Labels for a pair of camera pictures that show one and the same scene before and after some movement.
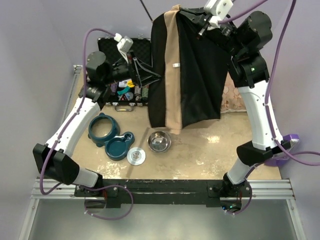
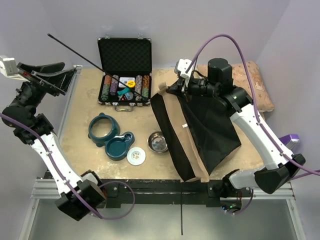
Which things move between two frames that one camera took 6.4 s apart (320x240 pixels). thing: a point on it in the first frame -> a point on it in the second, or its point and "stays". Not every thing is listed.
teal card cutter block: x=126 y=89 stays
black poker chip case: x=135 y=92 stays
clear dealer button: x=129 y=95 stays
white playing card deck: x=123 y=83 stays
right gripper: x=198 y=16 -> x=182 y=87
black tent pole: x=146 y=10 -> x=102 y=69
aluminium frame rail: x=281 y=189 stays
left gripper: x=145 y=76 -> x=53 y=83
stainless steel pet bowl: x=159 y=141 stays
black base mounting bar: x=164 y=193 stays
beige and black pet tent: x=186 y=71 -> x=200 y=131
